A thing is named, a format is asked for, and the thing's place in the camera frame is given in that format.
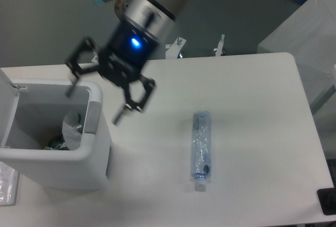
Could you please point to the green wrapper in bin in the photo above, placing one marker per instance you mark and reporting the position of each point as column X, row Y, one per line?
column 55, row 143

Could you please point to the white trash can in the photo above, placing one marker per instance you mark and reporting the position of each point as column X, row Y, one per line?
column 32, row 112

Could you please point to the clear plastic sheet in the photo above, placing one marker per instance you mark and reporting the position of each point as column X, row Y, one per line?
column 9, row 185

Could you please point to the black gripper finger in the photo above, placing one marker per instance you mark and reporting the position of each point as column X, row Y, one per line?
column 72, row 62
column 136, row 96

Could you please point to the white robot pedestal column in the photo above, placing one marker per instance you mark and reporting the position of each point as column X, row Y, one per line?
column 120, row 7

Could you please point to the black device at edge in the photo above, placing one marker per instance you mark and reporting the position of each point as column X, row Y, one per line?
column 326, row 198

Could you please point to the white side cabinet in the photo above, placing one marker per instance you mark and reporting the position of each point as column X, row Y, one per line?
column 309, row 35

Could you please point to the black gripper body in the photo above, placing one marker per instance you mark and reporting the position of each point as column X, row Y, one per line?
column 125, row 54

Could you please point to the clear crushed plastic bottle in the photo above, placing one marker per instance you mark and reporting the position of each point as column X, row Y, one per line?
column 201, row 157

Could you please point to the white metal base frame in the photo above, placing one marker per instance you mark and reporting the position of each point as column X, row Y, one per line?
column 174, row 50

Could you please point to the white plastic wrapper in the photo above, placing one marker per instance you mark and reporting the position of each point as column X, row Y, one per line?
column 71, row 127

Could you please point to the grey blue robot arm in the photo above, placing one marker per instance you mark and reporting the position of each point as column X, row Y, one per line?
column 144, row 25

